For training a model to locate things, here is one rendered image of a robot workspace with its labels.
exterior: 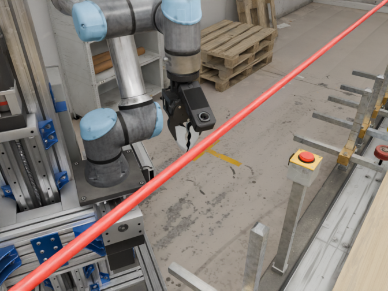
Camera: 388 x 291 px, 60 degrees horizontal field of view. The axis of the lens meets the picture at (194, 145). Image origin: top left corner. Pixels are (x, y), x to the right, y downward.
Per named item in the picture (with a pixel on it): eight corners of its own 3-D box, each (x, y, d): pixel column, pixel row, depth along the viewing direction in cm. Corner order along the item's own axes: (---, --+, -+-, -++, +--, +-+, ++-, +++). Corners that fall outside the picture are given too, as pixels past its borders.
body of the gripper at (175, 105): (190, 104, 85) (190, 58, 78) (204, 121, 79) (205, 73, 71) (161, 110, 83) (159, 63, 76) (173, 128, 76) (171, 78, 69)
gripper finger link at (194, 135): (190, 139, 89) (190, 108, 83) (200, 152, 84) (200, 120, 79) (179, 141, 88) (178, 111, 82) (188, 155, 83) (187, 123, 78)
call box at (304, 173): (285, 180, 100) (289, 159, 95) (295, 168, 104) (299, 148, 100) (308, 190, 96) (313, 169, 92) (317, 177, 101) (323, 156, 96)
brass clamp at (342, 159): (335, 161, 165) (337, 153, 162) (343, 149, 174) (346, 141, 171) (347, 167, 162) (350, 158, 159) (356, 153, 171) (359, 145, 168)
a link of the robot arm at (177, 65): (206, 53, 69) (168, 59, 66) (206, 74, 71) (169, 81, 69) (192, 41, 74) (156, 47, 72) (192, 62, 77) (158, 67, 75)
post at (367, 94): (336, 172, 175) (364, 88, 147) (339, 169, 178) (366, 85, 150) (343, 175, 174) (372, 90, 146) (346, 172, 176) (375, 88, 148)
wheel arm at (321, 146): (292, 141, 178) (293, 135, 176) (295, 138, 181) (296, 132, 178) (380, 174, 157) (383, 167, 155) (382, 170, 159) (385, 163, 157)
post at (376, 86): (350, 153, 193) (376, 75, 165) (352, 150, 195) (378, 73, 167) (356, 156, 191) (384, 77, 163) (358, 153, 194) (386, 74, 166)
